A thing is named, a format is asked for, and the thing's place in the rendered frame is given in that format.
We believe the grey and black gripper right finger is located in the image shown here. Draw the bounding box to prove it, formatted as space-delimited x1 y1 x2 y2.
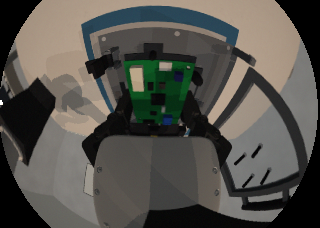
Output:
182 90 232 169

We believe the green circuit board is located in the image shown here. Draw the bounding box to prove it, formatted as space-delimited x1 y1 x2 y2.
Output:
123 60 195 125

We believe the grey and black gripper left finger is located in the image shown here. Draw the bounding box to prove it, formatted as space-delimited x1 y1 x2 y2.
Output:
82 89 133 167

